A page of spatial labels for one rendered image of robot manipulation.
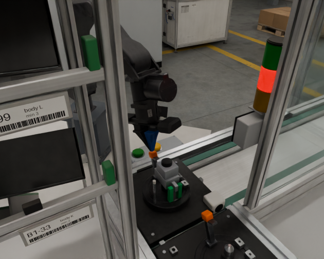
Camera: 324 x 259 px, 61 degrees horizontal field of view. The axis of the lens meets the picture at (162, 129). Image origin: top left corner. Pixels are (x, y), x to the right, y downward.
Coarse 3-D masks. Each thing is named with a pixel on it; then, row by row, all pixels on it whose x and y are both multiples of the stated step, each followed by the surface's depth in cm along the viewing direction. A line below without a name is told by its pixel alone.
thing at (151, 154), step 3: (150, 153) 79; (153, 153) 79; (156, 153) 80; (150, 156) 80; (153, 156) 80; (156, 156) 80; (153, 159) 79; (156, 159) 78; (153, 162) 80; (156, 162) 81; (153, 165) 81; (153, 168) 81
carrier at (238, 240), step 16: (224, 224) 71; (240, 224) 71; (176, 240) 67; (192, 240) 67; (224, 240) 65; (240, 240) 64; (256, 240) 67; (160, 256) 64; (176, 256) 64; (192, 256) 64; (208, 256) 62; (224, 256) 58; (240, 256) 62; (256, 256) 64; (272, 256) 64
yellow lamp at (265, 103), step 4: (256, 92) 61; (260, 92) 60; (264, 92) 59; (268, 92) 59; (256, 96) 61; (260, 96) 60; (264, 96) 60; (268, 96) 59; (256, 100) 62; (260, 100) 61; (264, 100) 60; (268, 100) 60; (256, 104) 62; (260, 104) 61; (264, 104) 60; (256, 108) 62; (260, 108) 61; (264, 108) 61; (264, 112) 61
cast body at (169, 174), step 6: (162, 162) 73; (168, 162) 73; (174, 162) 74; (156, 168) 75; (162, 168) 72; (168, 168) 72; (174, 168) 72; (156, 174) 76; (162, 174) 73; (168, 174) 72; (174, 174) 74; (162, 180) 74; (168, 180) 73; (174, 180) 74; (168, 186) 74; (174, 186) 72
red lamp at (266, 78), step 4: (264, 68) 57; (260, 72) 59; (264, 72) 57; (268, 72) 57; (272, 72) 56; (260, 76) 59; (264, 76) 58; (268, 76) 57; (272, 76) 57; (260, 80) 59; (264, 80) 58; (268, 80) 57; (272, 80) 57; (260, 84) 59; (264, 84) 58; (268, 84) 58; (272, 84) 58; (260, 88) 60; (264, 88) 59; (268, 88) 58
